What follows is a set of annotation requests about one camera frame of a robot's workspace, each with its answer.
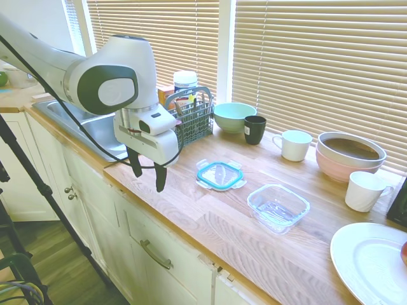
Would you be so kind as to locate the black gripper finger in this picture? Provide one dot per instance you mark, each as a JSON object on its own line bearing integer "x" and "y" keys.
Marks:
{"x": 136, "y": 165}
{"x": 161, "y": 178}

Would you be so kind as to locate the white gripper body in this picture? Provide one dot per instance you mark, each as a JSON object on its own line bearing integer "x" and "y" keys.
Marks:
{"x": 159, "y": 149}

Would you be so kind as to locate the clear lid with teal rim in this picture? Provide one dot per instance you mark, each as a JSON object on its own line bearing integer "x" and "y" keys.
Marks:
{"x": 219, "y": 174}

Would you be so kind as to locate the clear glass food container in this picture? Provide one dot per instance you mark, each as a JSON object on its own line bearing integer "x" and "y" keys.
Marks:
{"x": 276, "y": 209}

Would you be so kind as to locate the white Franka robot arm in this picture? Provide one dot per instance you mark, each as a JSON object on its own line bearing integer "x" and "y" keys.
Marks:
{"x": 47, "y": 63}

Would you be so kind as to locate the grey plastic cutlery basket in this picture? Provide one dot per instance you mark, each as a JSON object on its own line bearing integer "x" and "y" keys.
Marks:
{"x": 194, "y": 127}

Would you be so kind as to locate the orange cardboard box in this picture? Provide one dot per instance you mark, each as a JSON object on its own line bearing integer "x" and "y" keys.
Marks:
{"x": 165, "y": 95}

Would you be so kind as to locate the stainless steel double sink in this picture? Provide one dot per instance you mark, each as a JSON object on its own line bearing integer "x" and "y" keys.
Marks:
{"x": 95, "y": 127}

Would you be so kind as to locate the white kitchen cabinet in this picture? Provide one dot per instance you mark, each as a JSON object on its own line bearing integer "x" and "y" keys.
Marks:
{"x": 105, "y": 222}

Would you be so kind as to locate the round metal cabinet knob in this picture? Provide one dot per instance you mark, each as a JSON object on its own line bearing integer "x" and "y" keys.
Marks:
{"x": 72, "y": 196}
{"x": 68, "y": 190}

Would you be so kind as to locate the white wipes canister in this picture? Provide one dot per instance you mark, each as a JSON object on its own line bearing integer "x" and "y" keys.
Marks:
{"x": 186, "y": 81}

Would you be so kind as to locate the teal bowl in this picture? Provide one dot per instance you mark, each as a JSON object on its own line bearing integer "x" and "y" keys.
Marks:
{"x": 233, "y": 117}

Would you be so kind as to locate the black cup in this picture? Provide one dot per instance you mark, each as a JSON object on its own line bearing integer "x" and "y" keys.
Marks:
{"x": 254, "y": 130}

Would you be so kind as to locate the light wooden strip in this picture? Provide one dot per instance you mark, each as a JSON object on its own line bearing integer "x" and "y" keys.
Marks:
{"x": 39, "y": 97}

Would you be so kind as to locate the narrow beige window blind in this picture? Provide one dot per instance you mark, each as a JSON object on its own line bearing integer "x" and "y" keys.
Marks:
{"x": 178, "y": 31}

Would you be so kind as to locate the smooth white mug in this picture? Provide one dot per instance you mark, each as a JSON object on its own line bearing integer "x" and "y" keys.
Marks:
{"x": 294, "y": 146}

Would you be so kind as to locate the white plastic tub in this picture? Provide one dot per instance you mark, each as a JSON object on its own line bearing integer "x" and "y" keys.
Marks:
{"x": 19, "y": 79}

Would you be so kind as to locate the green apple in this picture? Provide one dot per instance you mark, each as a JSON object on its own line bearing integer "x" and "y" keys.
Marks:
{"x": 2, "y": 79}

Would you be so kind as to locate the pink bowl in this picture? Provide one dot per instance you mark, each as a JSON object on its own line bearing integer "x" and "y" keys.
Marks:
{"x": 334, "y": 168}

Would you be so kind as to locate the wide beige window blind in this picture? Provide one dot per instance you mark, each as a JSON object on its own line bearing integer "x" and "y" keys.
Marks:
{"x": 318, "y": 63}

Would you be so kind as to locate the ribbed white mug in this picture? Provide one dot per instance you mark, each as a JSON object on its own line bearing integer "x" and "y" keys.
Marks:
{"x": 362, "y": 193}

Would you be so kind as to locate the large white plate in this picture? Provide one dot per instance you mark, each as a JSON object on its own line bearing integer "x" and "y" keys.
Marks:
{"x": 375, "y": 270}

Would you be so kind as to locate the black appliance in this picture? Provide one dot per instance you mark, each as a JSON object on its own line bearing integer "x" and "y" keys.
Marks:
{"x": 400, "y": 209}

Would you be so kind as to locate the red apple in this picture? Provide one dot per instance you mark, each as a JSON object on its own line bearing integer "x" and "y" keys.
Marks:
{"x": 404, "y": 252}

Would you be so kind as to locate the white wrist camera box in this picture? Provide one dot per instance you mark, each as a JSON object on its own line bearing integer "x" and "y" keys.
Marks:
{"x": 159, "y": 122}

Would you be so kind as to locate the black camera tripod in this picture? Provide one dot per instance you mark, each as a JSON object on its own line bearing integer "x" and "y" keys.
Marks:
{"x": 44, "y": 190}

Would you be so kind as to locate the white window post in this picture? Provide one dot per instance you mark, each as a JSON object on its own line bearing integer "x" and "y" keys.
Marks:
{"x": 226, "y": 47}

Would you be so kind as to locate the green metal frame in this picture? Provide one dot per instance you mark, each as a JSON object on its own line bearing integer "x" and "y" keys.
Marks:
{"x": 22, "y": 263}

